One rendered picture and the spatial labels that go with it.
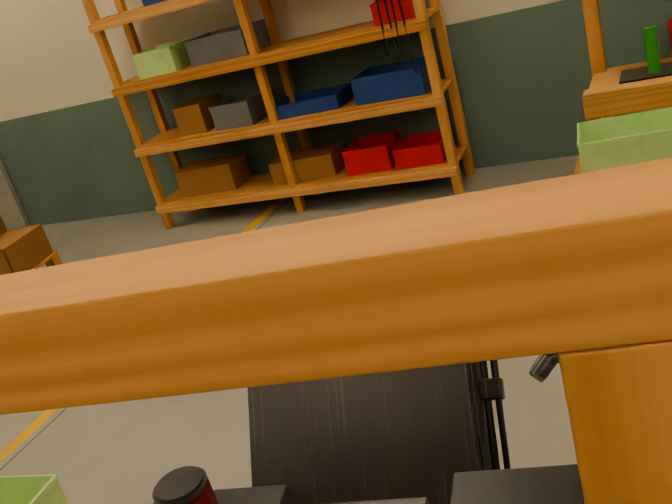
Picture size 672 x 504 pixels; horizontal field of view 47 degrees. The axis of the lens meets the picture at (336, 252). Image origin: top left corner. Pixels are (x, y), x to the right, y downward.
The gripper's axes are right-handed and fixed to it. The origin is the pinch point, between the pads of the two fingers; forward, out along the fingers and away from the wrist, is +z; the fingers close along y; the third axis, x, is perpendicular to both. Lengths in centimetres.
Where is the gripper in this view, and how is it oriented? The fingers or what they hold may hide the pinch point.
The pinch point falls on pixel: (541, 368)
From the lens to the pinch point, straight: 121.7
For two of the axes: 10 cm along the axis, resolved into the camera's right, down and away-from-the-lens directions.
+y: 2.8, 1.9, -9.4
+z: -5.8, 8.2, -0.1
